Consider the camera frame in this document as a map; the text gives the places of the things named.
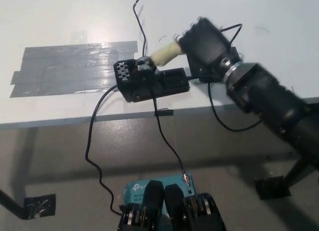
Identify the grey duct tape patch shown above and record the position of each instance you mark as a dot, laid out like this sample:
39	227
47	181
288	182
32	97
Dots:
67	69

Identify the black robot torso blocks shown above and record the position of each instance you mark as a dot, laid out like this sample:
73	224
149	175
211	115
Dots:
177	211

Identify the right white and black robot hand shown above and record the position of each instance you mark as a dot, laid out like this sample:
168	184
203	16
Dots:
205	42

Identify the teal tp-link router box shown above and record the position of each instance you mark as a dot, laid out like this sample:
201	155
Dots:
135	189

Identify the black slanted table leg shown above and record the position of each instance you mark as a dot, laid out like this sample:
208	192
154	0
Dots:
297	171

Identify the black table foot bar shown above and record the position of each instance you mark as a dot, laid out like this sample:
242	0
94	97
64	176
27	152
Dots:
11	204

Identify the black floor tape under leg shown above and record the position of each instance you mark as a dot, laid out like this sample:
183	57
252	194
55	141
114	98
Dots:
270	188

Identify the black floor tape with glossy wrinkles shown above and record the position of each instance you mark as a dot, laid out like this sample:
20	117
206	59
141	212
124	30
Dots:
41	206

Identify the black tape patch on plate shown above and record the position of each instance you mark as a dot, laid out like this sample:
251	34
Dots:
194	65

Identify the small black tape strip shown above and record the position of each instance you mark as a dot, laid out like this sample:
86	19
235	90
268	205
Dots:
164	113

